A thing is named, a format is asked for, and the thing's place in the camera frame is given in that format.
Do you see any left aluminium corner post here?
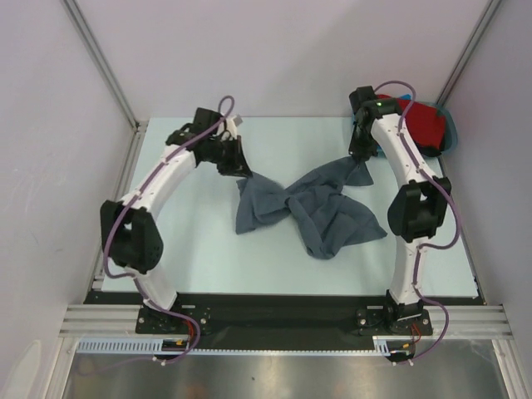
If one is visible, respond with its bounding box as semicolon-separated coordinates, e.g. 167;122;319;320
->
60;0;140;128

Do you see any aluminium front frame rail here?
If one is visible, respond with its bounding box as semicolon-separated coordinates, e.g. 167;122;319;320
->
60;305;513;340

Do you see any black t shirt in basket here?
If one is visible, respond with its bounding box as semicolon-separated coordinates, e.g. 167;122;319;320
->
417;109;457;158

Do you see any right aluminium corner post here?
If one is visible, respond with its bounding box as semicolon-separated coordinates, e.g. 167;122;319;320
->
436;0;505;106

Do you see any aluminium corner post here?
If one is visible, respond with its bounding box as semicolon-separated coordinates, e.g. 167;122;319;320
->
60;0;140;128
436;0;505;106

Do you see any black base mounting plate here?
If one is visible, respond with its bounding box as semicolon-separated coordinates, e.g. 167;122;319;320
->
84;290;485;351

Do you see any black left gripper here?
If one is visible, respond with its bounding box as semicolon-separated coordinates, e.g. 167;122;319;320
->
203;135;252;178

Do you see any grey blue t shirt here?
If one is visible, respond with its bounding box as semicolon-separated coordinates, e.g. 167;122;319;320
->
235;157;387;260

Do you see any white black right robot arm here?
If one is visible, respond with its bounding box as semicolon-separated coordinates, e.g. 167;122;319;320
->
349;86;451;333

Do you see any slotted grey cable duct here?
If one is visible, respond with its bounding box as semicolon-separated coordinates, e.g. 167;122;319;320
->
76;337;413;357

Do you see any red t shirt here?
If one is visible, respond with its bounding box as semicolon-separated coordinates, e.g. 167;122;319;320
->
373;93;447;149

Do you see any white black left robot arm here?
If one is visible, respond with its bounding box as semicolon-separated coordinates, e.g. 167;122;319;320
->
100;108;252;333

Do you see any blue plastic basket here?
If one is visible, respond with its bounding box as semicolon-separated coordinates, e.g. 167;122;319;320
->
348;86;457;161

